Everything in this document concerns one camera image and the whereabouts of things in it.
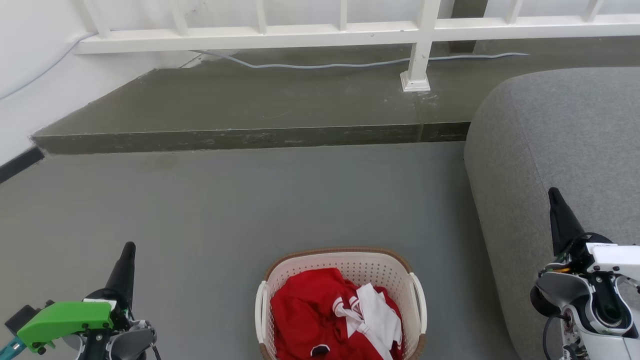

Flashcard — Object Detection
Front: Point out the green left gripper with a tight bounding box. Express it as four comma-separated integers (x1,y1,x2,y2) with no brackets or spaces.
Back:
16,241,137,354

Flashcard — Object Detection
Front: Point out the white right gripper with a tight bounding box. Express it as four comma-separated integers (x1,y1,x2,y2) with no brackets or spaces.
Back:
548,187,640,284

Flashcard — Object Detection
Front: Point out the white plastic laundry basket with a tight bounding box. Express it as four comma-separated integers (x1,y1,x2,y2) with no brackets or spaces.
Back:
254,246,428,360

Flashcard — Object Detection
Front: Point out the grey fabric sofa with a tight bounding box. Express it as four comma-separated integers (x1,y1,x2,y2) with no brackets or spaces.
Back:
463,66,640,360

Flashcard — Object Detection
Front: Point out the black baseboard strip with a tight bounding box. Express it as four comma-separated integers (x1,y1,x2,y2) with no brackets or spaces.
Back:
0,146,46,185

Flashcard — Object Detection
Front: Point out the white garment with red stripes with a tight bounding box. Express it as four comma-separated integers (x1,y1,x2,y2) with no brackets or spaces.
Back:
332,282,404,360

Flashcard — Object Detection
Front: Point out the raised concrete ledge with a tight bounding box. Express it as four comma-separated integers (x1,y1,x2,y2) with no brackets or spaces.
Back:
30,37,640,156

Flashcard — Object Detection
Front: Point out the dark pillar behind railing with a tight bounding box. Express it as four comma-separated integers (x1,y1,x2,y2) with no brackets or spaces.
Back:
448,0,489,55

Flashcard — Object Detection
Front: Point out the white railing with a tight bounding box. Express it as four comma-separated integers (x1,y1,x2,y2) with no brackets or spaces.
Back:
72,0,640,93

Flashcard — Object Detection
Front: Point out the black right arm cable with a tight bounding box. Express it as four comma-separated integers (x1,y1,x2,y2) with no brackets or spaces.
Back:
542,312,568,360

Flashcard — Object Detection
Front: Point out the thin pale wall cable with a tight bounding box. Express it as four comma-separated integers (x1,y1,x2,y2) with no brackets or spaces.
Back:
0,32,96,101

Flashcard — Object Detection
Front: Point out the grey cable on ledge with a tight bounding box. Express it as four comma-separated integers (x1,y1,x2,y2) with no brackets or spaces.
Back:
190,49,531,71

